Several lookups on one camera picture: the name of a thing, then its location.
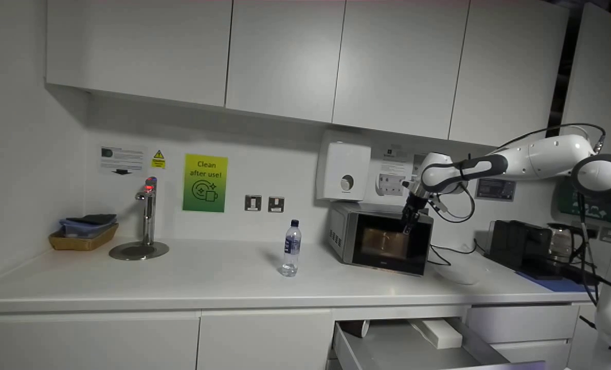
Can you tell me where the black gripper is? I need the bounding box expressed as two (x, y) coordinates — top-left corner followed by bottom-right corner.
(401, 185), (435, 235)

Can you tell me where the grey microwave oven body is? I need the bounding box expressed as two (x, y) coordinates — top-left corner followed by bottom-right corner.
(325, 201), (435, 277)

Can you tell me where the white double socket plate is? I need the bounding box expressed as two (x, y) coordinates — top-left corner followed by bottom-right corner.
(374, 170), (408, 199)

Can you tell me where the black coffee machine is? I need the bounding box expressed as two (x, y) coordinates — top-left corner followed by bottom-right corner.
(490, 218), (554, 272)

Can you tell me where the flat white box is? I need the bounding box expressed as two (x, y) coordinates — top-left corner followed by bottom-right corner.
(413, 317), (464, 352)

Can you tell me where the clear plastic water bottle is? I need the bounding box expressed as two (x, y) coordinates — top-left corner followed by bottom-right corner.
(278, 218), (303, 280)

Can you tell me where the open white drawer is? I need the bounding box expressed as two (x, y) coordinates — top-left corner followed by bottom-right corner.
(329, 314), (546, 370)

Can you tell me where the closed white drawer front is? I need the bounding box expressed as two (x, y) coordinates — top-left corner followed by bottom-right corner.
(464, 303), (581, 346)

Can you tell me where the blue mat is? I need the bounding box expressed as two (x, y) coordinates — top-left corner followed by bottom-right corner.
(515, 267), (599, 296)

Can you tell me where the white upper cabinet door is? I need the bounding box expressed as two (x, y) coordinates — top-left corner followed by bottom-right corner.
(330, 0), (470, 144)
(45, 0), (235, 109)
(446, 0), (571, 154)
(223, 0), (348, 126)

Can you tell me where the white cabinet door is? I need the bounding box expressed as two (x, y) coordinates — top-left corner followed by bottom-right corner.
(223, 0), (348, 126)
(195, 306), (334, 370)
(330, 0), (470, 144)
(45, 0), (235, 109)
(446, 0), (571, 154)
(0, 311), (201, 370)

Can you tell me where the black and chrome device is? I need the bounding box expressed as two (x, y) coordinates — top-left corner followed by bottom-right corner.
(546, 222), (603, 285)

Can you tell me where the white lower cabinet door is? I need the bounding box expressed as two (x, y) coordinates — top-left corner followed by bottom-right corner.
(195, 306), (334, 370)
(0, 311), (201, 370)

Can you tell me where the green and yellow poster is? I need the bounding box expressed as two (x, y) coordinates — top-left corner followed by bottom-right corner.
(181, 152), (229, 214)

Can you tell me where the deep white upper cabinet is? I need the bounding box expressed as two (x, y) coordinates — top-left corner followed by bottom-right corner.
(558, 3), (611, 157)

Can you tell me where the yellow triangle warning sticker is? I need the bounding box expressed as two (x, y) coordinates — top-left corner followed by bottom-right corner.
(148, 148), (168, 170)

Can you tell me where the chrome hot water tap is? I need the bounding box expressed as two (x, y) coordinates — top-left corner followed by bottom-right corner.
(134, 175), (163, 248)

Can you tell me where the round metal drip tray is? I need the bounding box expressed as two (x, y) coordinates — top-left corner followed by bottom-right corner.
(107, 238), (170, 263)

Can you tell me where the blue cloth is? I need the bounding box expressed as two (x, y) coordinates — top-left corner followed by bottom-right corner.
(59, 212), (119, 238)

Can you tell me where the woven brown basket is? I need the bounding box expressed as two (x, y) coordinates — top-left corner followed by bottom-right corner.
(47, 224), (119, 252)

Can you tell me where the black power cable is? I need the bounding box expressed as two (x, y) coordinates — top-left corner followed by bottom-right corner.
(429, 242), (456, 270)

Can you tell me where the white wall dispenser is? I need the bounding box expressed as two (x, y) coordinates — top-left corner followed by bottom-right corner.
(314, 139), (372, 204)

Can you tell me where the green wall box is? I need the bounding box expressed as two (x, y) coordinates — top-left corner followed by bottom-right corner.
(548, 179), (611, 229)

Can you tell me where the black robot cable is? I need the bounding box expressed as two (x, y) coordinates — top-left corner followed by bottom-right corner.
(426, 121), (609, 306)

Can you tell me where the white wall notice label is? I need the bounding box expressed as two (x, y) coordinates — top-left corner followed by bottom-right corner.
(96, 144), (146, 176)

